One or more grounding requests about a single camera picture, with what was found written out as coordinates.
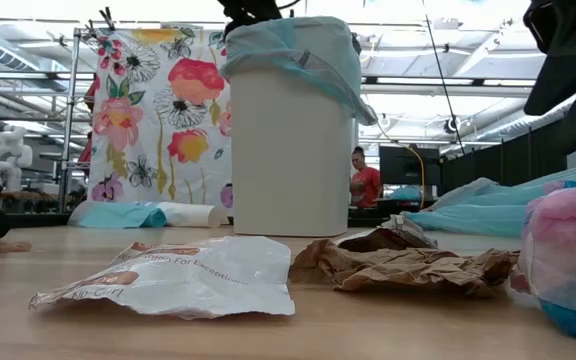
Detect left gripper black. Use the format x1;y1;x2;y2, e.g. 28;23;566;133
216;0;284;40

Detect light blue trash bag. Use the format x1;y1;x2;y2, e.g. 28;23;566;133
219;15;379;127
400;158;576;239

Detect white plastic trash bin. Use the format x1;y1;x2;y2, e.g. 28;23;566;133
219;15;364;238

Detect white wrapper black letters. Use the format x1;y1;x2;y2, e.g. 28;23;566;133
336;213;439;254

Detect white wrapper orange print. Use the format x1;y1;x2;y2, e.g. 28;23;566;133
28;235;297;321

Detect blue bag on desk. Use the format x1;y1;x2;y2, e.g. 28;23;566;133
389;184;423;201

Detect blue trash bag roll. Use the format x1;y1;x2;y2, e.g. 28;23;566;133
67;200;168;230

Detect black partition screen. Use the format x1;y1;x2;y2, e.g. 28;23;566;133
440;119;568;197

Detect floral print curtain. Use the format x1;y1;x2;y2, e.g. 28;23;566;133
87;24;234;209

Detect black curtain clip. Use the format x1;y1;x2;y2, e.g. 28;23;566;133
98;6;117;32

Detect black computer monitor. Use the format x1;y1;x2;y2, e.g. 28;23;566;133
378;144;443;186

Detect person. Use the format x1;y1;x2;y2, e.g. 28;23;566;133
349;145;384;209

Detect yellow cable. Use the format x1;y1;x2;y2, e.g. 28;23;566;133
375;119;427;210

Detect metal wire rack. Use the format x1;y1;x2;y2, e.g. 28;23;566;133
57;27;97;214

